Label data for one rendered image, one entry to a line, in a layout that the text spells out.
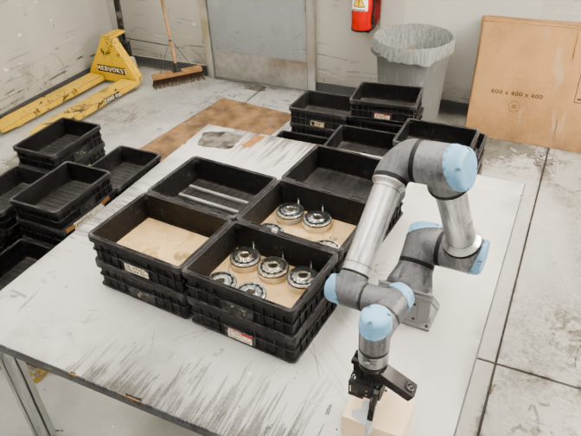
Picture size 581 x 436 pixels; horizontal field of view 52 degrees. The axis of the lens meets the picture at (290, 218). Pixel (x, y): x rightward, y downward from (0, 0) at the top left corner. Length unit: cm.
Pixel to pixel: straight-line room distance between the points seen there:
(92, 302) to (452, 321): 121
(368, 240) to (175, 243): 83
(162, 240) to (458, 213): 103
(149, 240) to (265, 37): 334
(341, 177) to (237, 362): 93
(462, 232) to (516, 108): 286
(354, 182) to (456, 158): 92
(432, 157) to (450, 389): 68
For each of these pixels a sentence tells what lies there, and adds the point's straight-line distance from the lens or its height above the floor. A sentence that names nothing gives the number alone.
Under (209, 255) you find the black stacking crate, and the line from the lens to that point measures 195.
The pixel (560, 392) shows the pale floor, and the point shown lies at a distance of 286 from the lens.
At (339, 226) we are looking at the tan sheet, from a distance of 215.
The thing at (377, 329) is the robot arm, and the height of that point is 111.
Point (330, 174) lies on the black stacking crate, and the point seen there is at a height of 83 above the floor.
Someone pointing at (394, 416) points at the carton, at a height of 79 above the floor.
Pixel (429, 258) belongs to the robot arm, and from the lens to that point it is 193.
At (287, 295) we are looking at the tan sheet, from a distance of 188.
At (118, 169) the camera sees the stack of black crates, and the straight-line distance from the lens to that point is 359.
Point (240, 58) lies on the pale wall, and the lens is 547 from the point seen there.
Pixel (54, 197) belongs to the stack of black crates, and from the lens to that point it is 324.
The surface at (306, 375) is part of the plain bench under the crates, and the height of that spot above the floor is 70.
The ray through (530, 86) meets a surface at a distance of 455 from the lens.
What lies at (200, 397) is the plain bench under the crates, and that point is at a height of 70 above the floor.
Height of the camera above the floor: 210
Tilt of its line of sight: 35 degrees down
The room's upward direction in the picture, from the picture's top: 3 degrees counter-clockwise
